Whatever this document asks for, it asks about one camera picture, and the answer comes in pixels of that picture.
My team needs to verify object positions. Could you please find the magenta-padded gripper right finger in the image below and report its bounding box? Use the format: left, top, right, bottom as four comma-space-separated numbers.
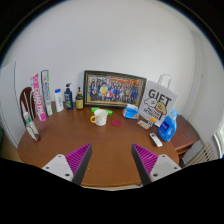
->
130, 143, 183, 186

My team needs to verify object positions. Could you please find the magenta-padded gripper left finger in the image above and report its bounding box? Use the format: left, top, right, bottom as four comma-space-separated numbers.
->
41, 143, 93, 186

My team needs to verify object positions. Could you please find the clear green-labelled water bottle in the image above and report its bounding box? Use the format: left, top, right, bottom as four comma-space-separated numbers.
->
22, 111, 42, 143

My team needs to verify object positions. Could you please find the white remote control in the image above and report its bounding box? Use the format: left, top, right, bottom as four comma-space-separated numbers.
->
148, 132, 164, 148

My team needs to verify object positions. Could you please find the small patterned packet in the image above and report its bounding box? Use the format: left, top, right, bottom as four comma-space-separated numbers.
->
136, 119, 152, 131

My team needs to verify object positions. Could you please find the blue detergent bottle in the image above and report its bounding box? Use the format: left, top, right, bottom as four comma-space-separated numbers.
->
157, 109, 179, 143

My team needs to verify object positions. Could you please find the colourful puzzle cube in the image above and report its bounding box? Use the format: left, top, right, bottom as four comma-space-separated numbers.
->
147, 117, 157, 128

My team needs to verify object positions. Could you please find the flat round red coaster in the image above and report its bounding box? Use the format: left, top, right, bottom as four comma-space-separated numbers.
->
110, 118, 123, 128

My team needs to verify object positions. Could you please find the brown yellow-labelled pump bottle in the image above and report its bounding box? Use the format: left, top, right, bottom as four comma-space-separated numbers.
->
75, 86, 85, 111

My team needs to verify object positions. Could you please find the white radiator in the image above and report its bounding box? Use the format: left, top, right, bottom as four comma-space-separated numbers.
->
184, 143, 216, 168

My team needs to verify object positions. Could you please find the white blue-capped lotion bottle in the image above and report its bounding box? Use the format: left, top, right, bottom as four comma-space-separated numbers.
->
54, 88, 65, 113

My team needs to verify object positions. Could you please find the dark blue pump bottle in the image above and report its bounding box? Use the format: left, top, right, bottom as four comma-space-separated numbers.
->
63, 82, 74, 111

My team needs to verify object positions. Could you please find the white printed paper gift bag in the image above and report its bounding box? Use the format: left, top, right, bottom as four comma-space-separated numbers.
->
138, 73, 179, 128

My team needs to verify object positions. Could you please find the pink tall tube box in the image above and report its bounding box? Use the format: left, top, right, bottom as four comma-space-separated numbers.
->
30, 73, 47, 122

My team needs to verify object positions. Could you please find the framed group photo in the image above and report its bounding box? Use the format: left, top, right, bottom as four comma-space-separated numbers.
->
82, 70, 148, 109

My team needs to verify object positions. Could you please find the brown wooden chair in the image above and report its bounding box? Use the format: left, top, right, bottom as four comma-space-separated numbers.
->
19, 86, 37, 128

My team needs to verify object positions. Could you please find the white mug with yellow handle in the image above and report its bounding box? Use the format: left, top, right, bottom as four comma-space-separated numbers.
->
89, 108, 109, 127

